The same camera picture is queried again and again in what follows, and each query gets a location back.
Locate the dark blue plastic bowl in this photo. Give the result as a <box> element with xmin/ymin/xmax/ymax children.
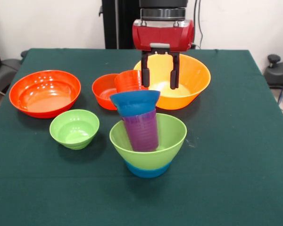
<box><xmin>109</xmin><ymin>90</ymin><xmax>161</xmax><ymax>117</ymax></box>

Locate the black chair base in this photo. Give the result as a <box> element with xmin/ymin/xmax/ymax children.
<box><xmin>264</xmin><ymin>54</ymin><xmax>283</xmax><ymax>89</ymax></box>

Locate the red plastic cup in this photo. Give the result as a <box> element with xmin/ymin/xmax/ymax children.
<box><xmin>114</xmin><ymin>69</ymin><xmax>149</xmax><ymax>94</ymax></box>

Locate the large orange plastic bowl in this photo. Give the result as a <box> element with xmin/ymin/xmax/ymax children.
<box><xmin>133</xmin><ymin>53</ymin><xmax>212</xmax><ymax>111</ymax></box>

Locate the purple plastic cup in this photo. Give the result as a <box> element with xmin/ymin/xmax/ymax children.
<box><xmin>122</xmin><ymin>109</ymin><xmax>159</xmax><ymax>152</ymax></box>

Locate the large red plastic bowl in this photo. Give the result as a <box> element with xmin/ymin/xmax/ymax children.
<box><xmin>8</xmin><ymin>70</ymin><xmax>82</xmax><ymax>119</ymax></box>

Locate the small red plastic bowl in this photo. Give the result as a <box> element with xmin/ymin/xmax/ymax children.
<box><xmin>92</xmin><ymin>73</ymin><xmax>120</xmax><ymax>111</ymax></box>

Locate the large green plastic bowl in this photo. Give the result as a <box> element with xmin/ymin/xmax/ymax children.
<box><xmin>109</xmin><ymin>113</ymin><xmax>188</xmax><ymax>170</ymax></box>

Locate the dark green table cloth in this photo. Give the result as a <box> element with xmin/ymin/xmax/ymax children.
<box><xmin>0</xmin><ymin>48</ymin><xmax>283</xmax><ymax>226</ymax></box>

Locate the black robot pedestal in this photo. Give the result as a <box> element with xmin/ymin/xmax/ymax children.
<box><xmin>99</xmin><ymin>0</ymin><xmax>142</xmax><ymax>49</ymax></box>

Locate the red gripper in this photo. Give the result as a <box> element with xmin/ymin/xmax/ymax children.
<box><xmin>132</xmin><ymin>19</ymin><xmax>195</xmax><ymax>90</ymax></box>

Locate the small green plastic bowl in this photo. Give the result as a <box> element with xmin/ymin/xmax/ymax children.
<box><xmin>49</xmin><ymin>109</ymin><xmax>100</xmax><ymax>150</ymax></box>

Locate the light blue plastic bowl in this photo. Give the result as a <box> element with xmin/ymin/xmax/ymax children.
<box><xmin>125</xmin><ymin>161</ymin><xmax>173</xmax><ymax>179</ymax></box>

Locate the black wall cable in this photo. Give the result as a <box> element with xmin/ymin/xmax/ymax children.
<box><xmin>192</xmin><ymin>0</ymin><xmax>204</xmax><ymax>49</ymax></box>

